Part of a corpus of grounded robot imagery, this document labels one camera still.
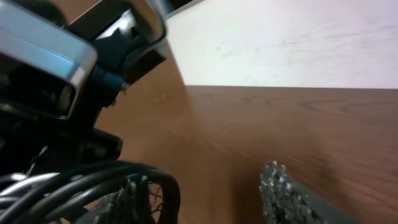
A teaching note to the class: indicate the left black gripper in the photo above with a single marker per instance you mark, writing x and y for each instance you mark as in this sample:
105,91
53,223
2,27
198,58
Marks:
37,144

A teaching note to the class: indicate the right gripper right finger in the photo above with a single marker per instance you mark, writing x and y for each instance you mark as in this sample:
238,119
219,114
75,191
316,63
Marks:
287,201

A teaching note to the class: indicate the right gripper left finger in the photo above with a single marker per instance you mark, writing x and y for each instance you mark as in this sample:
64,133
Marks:
128,199

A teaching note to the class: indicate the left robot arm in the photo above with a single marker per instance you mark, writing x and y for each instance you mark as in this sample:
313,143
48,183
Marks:
127,43

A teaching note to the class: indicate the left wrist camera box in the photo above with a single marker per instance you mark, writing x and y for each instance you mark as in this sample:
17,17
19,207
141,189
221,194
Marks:
44,67

